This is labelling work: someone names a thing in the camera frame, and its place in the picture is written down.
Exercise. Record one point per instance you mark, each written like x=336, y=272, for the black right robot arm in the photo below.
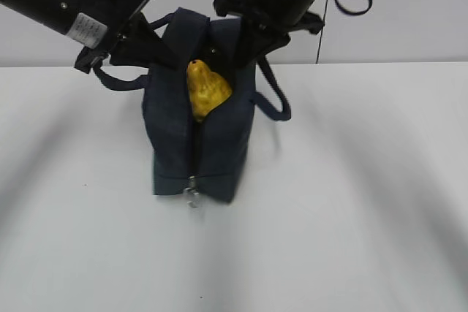
x=287, y=11

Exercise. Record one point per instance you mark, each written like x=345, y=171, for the yellow pear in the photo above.
x=207, y=89

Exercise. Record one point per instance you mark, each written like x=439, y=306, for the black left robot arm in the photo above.
x=58, y=15

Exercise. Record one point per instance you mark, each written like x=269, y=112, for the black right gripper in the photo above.
x=255, y=43

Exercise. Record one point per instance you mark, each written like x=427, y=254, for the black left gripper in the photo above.
x=119, y=29

